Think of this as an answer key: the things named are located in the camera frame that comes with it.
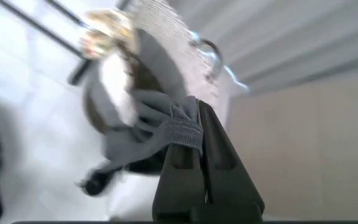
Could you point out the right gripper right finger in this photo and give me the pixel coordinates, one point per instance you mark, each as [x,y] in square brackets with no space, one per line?
[225,174]

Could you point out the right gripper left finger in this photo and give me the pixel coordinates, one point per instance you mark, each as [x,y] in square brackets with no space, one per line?
[179,186]

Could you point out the dark grey sleeveless top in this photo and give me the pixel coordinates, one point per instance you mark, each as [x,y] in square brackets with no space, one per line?
[179,130]

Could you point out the white laundry basket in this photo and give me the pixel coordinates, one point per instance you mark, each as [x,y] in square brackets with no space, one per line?
[166,25]

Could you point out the black clothes rack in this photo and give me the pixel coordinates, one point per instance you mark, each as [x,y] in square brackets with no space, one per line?
[42,30]

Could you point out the white curtain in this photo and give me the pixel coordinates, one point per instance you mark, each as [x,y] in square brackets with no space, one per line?
[291,31]

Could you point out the cream printed garment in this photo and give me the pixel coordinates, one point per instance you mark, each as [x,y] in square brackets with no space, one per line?
[107,31]

